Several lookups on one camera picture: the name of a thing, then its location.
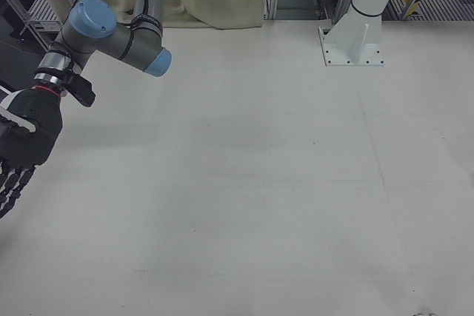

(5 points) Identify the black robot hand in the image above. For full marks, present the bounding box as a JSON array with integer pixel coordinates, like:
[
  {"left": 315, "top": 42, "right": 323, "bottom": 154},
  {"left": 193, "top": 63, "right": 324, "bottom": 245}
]
[{"left": 0, "top": 85, "right": 65, "bottom": 220}]

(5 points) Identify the black equipment box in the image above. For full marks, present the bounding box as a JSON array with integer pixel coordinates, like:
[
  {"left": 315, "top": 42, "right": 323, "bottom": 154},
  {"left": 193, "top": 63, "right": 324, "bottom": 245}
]
[{"left": 0, "top": 16, "right": 51, "bottom": 92}]

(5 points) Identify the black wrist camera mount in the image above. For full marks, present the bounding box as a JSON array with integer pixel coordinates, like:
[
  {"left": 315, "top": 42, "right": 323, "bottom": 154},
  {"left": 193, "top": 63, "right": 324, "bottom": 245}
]
[{"left": 60, "top": 71, "right": 97, "bottom": 108}]

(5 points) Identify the metal wire shelf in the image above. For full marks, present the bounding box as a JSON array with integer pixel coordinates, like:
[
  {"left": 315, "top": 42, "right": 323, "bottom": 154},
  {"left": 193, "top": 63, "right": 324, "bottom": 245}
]
[{"left": 0, "top": 0, "right": 64, "bottom": 54}]

